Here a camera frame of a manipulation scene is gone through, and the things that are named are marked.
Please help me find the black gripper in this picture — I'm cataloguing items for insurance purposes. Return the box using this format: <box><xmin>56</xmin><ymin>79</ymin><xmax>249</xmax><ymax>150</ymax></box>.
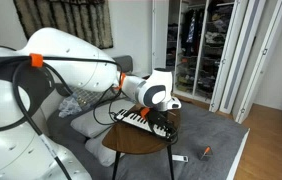
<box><xmin>147</xmin><ymin>108</ymin><xmax>169</xmax><ymax>127</ymax></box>

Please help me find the black mini piano keyboard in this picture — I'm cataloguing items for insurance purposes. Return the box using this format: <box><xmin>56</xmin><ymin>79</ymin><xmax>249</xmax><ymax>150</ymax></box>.
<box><xmin>113</xmin><ymin>108</ymin><xmax>179</xmax><ymax>140</ymax></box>

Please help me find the round wooden side table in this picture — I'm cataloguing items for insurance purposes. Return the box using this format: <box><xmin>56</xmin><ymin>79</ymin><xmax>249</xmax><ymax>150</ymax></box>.
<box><xmin>101</xmin><ymin>103</ymin><xmax>182</xmax><ymax>180</ymax></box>

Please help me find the white remote control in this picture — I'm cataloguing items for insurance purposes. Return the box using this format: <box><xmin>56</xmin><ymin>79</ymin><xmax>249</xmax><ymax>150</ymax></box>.
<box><xmin>171</xmin><ymin>154</ymin><xmax>189</xmax><ymax>163</ymax></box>

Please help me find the grey rug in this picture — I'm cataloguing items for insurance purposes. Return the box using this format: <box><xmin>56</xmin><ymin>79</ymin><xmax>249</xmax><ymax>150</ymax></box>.
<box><xmin>114</xmin><ymin>99</ymin><xmax>251</xmax><ymax>180</ymax></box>

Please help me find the small dark floor object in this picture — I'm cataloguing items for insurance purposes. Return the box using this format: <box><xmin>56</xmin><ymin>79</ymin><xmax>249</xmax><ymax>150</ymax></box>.
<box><xmin>199</xmin><ymin>146</ymin><xmax>214</xmax><ymax>162</ymax></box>

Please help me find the grey upholstered headboard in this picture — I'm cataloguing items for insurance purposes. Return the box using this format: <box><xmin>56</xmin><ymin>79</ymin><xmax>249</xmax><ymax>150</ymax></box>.
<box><xmin>112</xmin><ymin>54</ymin><xmax>134</xmax><ymax>74</ymax></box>

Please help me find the white pillow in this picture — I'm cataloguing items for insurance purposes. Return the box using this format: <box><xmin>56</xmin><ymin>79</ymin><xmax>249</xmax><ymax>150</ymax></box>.
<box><xmin>84</xmin><ymin>128</ymin><xmax>126</xmax><ymax>168</ymax></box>
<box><xmin>70</xmin><ymin>99</ymin><xmax>136</xmax><ymax>139</ymax></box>

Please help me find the grey plaid pillow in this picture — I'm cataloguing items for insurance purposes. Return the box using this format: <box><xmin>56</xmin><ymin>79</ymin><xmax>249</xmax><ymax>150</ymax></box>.
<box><xmin>68</xmin><ymin>85</ymin><xmax>117</xmax><ymax>109</ymax></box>

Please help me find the white closet door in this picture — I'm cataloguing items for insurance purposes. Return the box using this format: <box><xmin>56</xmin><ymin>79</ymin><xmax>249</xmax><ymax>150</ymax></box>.
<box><xmin>219</xmin><ymin>0</ymin><xmax>268</xmax><ymax>115</ymax></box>
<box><xmin>151</xmin><ymin>0</ymin><xmax>171</xmax><ymax>72</ymax></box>
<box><xmin>209</xmin><ymin>0</ymin><xmax>250</xmax><ymax>113</ymax></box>
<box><xmin>234</xmin><ymin>0</ymin><xmax>282</xmax><ymax>125</ymax></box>

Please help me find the crumpled light blue cloth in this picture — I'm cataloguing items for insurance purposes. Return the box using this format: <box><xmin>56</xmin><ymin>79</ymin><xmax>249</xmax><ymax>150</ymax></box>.
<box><xmin>58</xmin><ymin>94</ymin><xmax>83</xmax><ymax>118</ymax></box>

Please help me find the white folded duvet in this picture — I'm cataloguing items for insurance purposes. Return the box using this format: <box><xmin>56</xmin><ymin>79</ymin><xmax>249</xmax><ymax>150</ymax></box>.
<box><xmin>45</xmin><ymin>108</ymin><xmax>115</xmax><ymax>180</ymax></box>

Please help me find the closet shelving with clothes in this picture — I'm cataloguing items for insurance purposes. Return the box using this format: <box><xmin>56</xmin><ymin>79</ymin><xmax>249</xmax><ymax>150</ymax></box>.
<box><xmin>165</xmin><ymin>0</ymin><xmax>236</xmax><ymax>104</ymax></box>

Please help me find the orange cable clip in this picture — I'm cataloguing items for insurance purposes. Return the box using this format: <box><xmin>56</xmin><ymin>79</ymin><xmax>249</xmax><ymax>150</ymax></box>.
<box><xmin>29</xmin><ymin>52</ymin><xmax>45</xmax><ymax>69</ymax></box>
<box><xmin>116</xmin><ymin>72</ymin><xmax>127</xmax><ymax>91</ymax></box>
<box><xmin>139</xmin><ymin>106</ymin><xmax>151</xmax><ymax>120</ymax></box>

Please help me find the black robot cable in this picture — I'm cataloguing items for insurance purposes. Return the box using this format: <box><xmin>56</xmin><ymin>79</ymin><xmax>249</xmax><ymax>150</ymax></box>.
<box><xmin>0</xmin><ymin>44</ymin><xmax>179</xmax><ymax>180</ymax></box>

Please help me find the shaggy wall hanging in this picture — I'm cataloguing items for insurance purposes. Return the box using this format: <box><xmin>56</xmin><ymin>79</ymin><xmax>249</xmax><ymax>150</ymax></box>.
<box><xmin>12</xmin><ymin>0</ymin><xmax>114</xmax><ymax>50</ymax></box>

